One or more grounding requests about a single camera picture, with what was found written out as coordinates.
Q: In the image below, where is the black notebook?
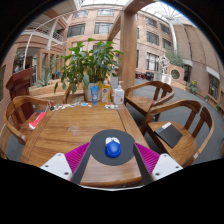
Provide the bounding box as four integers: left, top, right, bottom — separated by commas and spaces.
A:
153, 121, 184, 149

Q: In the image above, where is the spiky green agave plant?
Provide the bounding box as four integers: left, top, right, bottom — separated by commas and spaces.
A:
38, 71, 56, 88

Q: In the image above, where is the blue and white computer mouse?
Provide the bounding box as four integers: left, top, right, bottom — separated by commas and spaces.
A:
104, 136, 122, 159

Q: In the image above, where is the yellow liquid bottle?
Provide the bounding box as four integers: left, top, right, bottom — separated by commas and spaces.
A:
100, 78, 112, 104

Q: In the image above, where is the green potted plant white pot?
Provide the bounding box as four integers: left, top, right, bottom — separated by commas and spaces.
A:
53, 37, 124, 103

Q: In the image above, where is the dark red wooden pedestal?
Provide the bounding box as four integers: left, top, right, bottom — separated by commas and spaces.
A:
5, 67, 35, 123

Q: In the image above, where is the wooden armchair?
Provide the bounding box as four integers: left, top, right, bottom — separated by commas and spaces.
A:
139, 99, 215, 168
3, 95, 54, 146
62, 83, 86, 104
123, 80, 176, 118
0, 123, 11, 160

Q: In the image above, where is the dark grey round mouse pad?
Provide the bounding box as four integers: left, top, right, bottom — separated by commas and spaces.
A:
89, 129, 137, 167

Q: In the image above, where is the red and white bag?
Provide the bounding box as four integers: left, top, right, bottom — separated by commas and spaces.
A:
28, 111, 48, 131

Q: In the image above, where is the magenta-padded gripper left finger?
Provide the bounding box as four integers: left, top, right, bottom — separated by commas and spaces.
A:
39, 142, 93, 185

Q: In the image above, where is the white sculpture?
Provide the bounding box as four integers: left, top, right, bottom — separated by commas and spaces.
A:
158, 54, 171, 76

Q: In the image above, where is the blue squeeze tube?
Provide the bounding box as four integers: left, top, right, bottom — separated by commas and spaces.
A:
89, 85, 100, 106

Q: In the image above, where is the yellow flowering plant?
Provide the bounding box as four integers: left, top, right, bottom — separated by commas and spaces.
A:
188, 79, 198, 95

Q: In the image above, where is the white pump bottle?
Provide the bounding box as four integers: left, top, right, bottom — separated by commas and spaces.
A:
113, 80, 125, 106

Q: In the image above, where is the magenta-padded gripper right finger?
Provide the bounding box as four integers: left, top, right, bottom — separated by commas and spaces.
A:
132, 142, 184, 186

